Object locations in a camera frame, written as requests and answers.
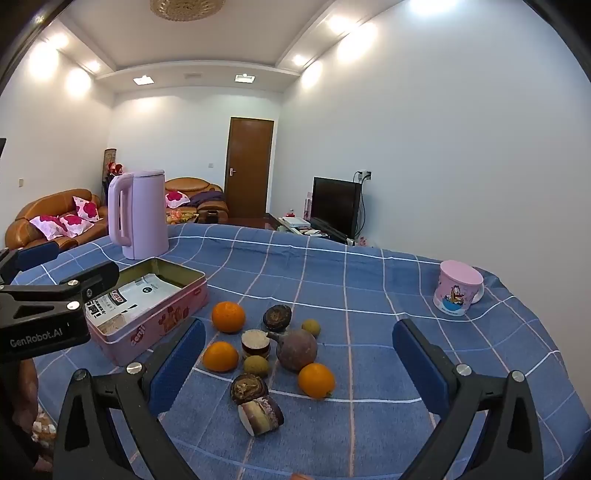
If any pink electric kettle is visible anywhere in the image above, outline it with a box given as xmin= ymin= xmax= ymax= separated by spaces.
xmin=107 ymin=169 xmax=170 ymax=260

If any orange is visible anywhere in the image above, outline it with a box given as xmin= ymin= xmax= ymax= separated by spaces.
xmin=202 ymin=342 xmax=239 ymax=373
xmin=211 ymin=301 xmax=246 ymax=334
xmin=297 ymin=363 xmax=336 ymax=400

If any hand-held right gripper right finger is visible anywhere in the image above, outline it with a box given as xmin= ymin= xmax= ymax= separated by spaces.
xmin=392 ymin=318 xmax=546 ymax=480

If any coffee table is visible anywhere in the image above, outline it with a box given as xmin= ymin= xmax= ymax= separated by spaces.
xmin=167 ymin=206 xmax=200 ymax=225

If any purple passion fruit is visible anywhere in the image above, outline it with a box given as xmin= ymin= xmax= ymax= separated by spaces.
xmin=267 ymin=330 xmax=319 ymax=373

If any purple blanket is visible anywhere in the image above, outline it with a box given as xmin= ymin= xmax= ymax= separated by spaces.
xmin=190 ymin=191 xmax=227 ymax=210

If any tall brown floor vase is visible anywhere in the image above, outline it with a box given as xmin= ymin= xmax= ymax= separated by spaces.
xmin=102 ymin=148 xmax=118 ymax=195

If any dark wooden television stand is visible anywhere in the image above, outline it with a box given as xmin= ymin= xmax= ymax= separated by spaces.
xmin=265 ymin=213 xmax=354 ymax=245

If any black television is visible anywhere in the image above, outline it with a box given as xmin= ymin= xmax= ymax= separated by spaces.
xmin=310 ymin=176 xmax=362 ymax=241

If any white printed packet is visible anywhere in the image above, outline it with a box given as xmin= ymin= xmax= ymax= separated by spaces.
xmin=85 ymin=274 xmax=182 ymax=335

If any cut brown fruit beige face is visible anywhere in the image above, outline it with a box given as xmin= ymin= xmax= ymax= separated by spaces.
xmin=237 ymin=394 xmax=285 ymax=437
xmin=241 ymin=329 xmax=272 ymax=361

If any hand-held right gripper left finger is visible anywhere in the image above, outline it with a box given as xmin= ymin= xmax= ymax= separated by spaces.
xmin=54 ymin=318 xmax=207 ymax=480

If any blue checked tablecloth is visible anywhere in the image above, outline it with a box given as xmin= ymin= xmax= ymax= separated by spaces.
xmin=9 ymin=223 xmax=578 ymax=480

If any pink tin box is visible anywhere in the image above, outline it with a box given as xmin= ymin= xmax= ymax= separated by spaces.
xmin=84 ymin=257 xmax=208 ymax=367

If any brown leather armchair sofa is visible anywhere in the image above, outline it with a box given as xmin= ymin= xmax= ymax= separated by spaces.
xmin=165 ymin=177 xmax=229 ymax=224

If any round ceiling lamp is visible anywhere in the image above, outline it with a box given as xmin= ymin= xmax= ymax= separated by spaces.
xmin=150 ymin=0 xmax=227 ymax=21

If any pink cartoon cup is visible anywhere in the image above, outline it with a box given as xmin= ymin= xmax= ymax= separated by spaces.
xmin=433 ymin=260 xmax=486 ymax=317

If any dark brown round fruit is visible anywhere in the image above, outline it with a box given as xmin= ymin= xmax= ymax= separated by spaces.
xmin=230 ymin=373 xmax=269 ymax=406
xmin=263 ymin=305 xmax=292 ymax=332

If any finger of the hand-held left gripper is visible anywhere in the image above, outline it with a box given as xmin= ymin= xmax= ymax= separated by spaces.
xmin=0 ymin=241 xmax=61 ymax=284
xmin=0 ymin=261 xmax=120 ymax=329

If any brown wooden door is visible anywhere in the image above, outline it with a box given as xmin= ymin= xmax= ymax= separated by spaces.
xmin=225 ymin=117 xmax=275 ymax=219

